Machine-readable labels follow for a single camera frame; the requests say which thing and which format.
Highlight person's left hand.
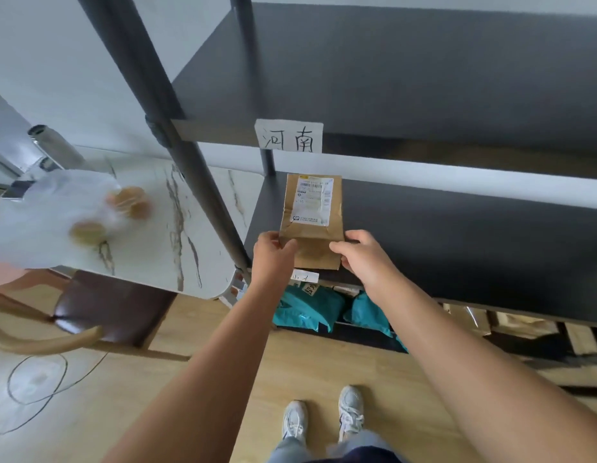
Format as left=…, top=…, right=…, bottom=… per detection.
left=252, top=231, right=299, bottom=288

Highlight person's right hand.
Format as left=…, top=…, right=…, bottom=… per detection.
left=329, top=229, right=401, bottom=291

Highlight brown paper parcel with label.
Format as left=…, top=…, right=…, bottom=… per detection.
left=279, top=173, right=343, bottom=271

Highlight person's left forearm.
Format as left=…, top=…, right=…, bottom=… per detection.
left=102, top=278, right=293, bottom=463

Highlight person's right forearm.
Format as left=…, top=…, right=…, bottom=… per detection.
left=362, top=269, right=597, bottom=463

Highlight teal mailer bag with label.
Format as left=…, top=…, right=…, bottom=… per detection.
left=272, top=283, right=348, bottom=333

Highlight white handwritten paper sign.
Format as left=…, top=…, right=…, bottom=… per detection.
left=254, top=118, right=325, bottom=154

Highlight brown cardboard parcel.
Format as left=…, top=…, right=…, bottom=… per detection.
left=564, top=322, right=597, bottom=356
left=442, top=303, right=493, bottom=337
left=491, top=311, right=560, bottom=339

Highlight round brown bun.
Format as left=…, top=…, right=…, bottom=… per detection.
left=69, top=221, right=108, bottom=245
left=108, top=186, right=152, bottom=221

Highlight person's right white sneaker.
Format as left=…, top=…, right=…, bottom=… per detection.
left=337, top=385, right=366, bottom=443

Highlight person's white sneaker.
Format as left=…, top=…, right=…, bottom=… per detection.
left=281, top=400, right=309, bottom=447
left=337, top=385, right=366, bottom=443

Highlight person's left white sneaker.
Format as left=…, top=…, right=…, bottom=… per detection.
left=281, top=400, right=309, bottom=447

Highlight brown leather wooden chair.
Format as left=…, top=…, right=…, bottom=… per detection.
left=0, top=269, right=193, bottom=362

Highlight black metal shelf rack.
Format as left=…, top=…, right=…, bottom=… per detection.
left=76, top=0, right=597, bottom=381

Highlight person's grey trousers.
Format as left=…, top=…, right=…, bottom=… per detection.
left=269, top=429, right=406, bottom=463

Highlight white plastic bag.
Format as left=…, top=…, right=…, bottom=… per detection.
left=0, top=168, right=152, bottom=270

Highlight silver metal tube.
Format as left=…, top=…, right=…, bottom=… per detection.
left=28, top=123, right=88, bottom=170

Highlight black cable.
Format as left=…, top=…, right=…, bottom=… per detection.
left=0, top=351, right=111, bottom=437

